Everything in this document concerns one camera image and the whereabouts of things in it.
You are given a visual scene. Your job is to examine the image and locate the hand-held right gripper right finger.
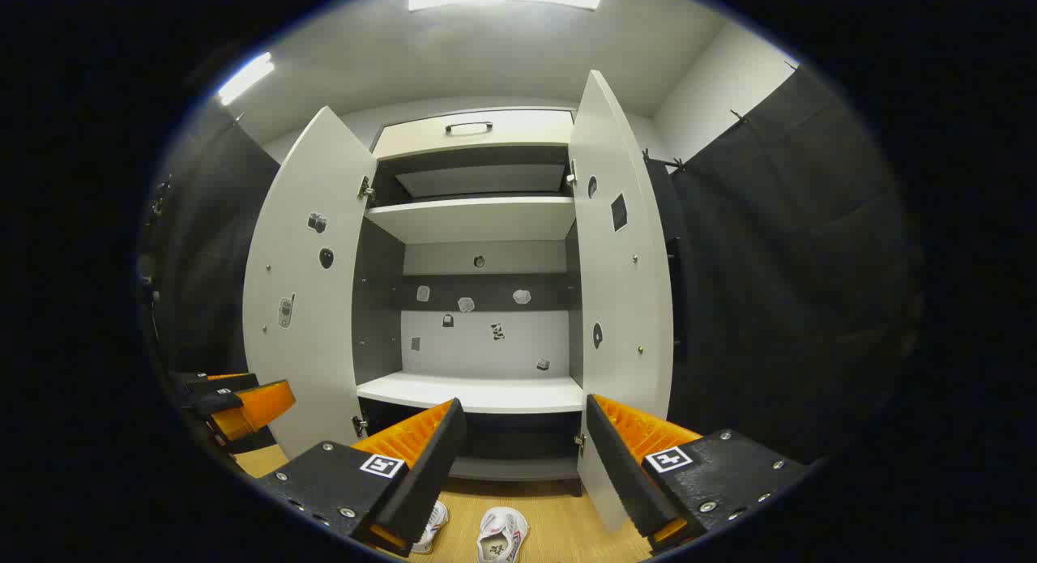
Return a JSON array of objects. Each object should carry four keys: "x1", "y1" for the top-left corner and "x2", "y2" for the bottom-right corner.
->
[{"x1": 585, "y1": 394, "x2": 811, "y2": 554}]

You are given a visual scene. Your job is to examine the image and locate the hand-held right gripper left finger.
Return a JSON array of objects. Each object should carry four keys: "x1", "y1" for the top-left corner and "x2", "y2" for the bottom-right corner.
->
[{"x1": 258, "y1": 398, "x2": 467, "y2": 558}]

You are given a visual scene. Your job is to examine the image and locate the white canvas shoe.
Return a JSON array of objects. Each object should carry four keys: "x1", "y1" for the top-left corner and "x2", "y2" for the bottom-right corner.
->
[
  {"x1": 476, "y1": 506, "x2": 530, "y2": 563},
  {"x1": 409, "y1": 501, "x2": 450, "y2": 556}
]

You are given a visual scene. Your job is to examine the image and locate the white cabinet door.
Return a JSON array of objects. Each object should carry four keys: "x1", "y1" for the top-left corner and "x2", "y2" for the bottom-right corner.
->
[
  {"x1": 242, "y1": 105, "x2": 378, "y2": 460},
  {"x1": 567, "y1": 69, "x2": 675, "y2": 533}
]

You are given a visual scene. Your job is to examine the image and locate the white cabinet drawer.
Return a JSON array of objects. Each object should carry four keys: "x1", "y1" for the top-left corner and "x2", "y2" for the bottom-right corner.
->
[{"x1": 371, "y1": 109, "x2": 576, "y2": 160}]

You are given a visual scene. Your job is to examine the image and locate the black backdrop cloth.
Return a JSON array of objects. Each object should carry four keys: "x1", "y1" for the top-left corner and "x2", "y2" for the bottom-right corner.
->
[{"x1": 138, "y1": 61, "x2": 924, "y2": 467}]

